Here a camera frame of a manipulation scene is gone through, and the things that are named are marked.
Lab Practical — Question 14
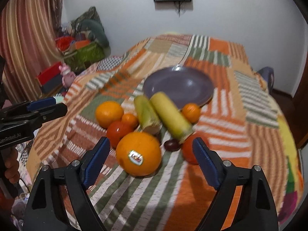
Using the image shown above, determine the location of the left hand holding gripper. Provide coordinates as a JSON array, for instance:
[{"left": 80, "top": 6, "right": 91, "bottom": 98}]
[{"left": 4, "top": 147, "right": 20, "bottom": 184}]

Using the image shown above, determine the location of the large orange with sticker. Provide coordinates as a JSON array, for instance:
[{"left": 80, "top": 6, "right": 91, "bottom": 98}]
[{"left": 116, "top": 132, "right": 162, "bottom": 177}]

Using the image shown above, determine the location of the small mandarin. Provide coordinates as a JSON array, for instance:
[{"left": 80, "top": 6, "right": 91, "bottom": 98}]
[
  {"left": 182, "top": 103, "right": 201, "bottom": 124},
  {"left": 121, "top": 113, "right": 139, "bottom": 129}
]

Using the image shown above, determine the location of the striped pink curtain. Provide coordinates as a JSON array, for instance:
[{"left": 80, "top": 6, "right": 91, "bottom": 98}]
[{"left": 1, "top": 0, "right": 63, "bottom": 103}]

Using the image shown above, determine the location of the blue bag by bed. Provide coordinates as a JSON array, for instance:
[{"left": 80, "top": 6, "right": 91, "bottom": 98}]
[{"left": 255, "top": 67, "right": 275, "bottom": 94}]

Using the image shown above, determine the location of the camouflage pillow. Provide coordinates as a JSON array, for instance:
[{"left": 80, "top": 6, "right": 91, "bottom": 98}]
[{"left": 70, "top": 6, "right": 102, "bottom": 28}]

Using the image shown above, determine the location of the medium plain orange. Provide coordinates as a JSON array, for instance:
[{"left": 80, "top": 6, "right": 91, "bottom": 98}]
[{"left": 95, "top": 101, "right": 124, "bottom": 129}]

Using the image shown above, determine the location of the dark red grape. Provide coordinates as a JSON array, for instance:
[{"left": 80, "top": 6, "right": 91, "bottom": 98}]
[{"left": 164, "top": 139, "right": 181, "bottom": 152}]

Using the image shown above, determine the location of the red plastic bag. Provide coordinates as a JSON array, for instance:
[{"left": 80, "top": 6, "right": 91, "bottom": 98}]
[{"left": 55, "top": 35, "right": 74, "bottom": 52}]

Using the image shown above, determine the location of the purple ceramic plate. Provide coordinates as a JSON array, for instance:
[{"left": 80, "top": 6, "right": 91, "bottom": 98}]
[{"left": 143, "top": 66, "right": 214, "bottom": 109}]

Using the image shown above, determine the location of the television cable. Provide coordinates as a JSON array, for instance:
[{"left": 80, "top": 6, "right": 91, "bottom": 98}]
[{"left": 173, "top": 0, "right": 188, "bottom": 17}]

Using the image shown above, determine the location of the red tomato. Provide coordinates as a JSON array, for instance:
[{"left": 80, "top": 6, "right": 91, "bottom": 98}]
[
  {"left": 106, "top": 121, "right": 134, "bottom": 149},
  {"left": 181, "top": 131, "right": 210, "bottom": 165}
]

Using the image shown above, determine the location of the red and blue box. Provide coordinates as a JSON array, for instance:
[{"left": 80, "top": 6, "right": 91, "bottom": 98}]
[{"left": 36, "top": 62, "right": 62, "bottom": 94}]

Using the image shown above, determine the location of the checkered cloth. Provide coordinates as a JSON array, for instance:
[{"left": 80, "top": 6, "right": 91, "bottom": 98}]
[{"left": 97, "top": 56, "right": 123, "bottom": 71}]

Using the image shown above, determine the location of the pink toy figure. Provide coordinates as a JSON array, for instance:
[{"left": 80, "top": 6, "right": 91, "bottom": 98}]
[{"left": 59, "top": 63, "right": 76, "bottom": 89}]

